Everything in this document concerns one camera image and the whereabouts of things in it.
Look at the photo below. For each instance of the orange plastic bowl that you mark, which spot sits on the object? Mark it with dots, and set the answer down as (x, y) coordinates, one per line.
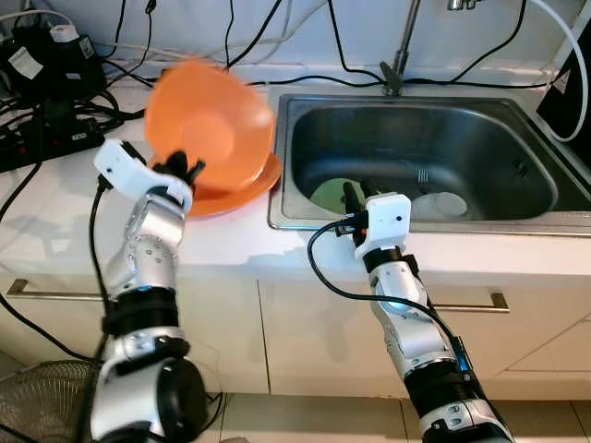
(208, 120)

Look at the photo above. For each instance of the orange plastic plate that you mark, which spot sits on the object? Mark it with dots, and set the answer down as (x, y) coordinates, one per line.
(249, 191)

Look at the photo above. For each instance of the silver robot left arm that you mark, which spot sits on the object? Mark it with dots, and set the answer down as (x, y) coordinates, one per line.
(152, 240)

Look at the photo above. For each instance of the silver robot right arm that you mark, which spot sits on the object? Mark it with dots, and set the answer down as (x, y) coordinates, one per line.
(406, 314)

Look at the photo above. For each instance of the chrome kitchen faucet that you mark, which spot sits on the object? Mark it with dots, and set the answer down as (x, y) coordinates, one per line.
(399, 51)

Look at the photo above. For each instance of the light green plate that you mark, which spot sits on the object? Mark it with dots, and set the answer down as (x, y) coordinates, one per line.
(328, 196)

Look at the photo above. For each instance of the silver metal fork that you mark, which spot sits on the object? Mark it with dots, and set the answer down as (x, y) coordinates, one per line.
(422, 177)

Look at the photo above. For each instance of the small white bowl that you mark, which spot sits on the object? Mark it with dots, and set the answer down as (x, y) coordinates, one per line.
(443, 205)

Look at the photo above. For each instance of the stainless steel sink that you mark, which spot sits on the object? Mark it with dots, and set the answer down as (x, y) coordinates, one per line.
(443, 134)

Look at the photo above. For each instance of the black power strip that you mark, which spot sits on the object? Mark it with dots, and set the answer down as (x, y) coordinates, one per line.
(55, 141)

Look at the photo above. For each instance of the black device with white label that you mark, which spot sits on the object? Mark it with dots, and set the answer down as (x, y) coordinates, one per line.
(65, 74)

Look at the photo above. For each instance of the black countertop appliance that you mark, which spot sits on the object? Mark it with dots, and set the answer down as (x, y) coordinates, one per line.
(568, 101)

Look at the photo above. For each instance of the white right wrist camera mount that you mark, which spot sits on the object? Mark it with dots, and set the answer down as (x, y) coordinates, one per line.
(388, 217)

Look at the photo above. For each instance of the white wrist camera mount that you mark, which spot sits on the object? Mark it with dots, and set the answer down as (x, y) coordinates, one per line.
(120, 164)
(388, 217)

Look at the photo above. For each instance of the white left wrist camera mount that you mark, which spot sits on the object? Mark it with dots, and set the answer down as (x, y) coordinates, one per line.
(120, 164)

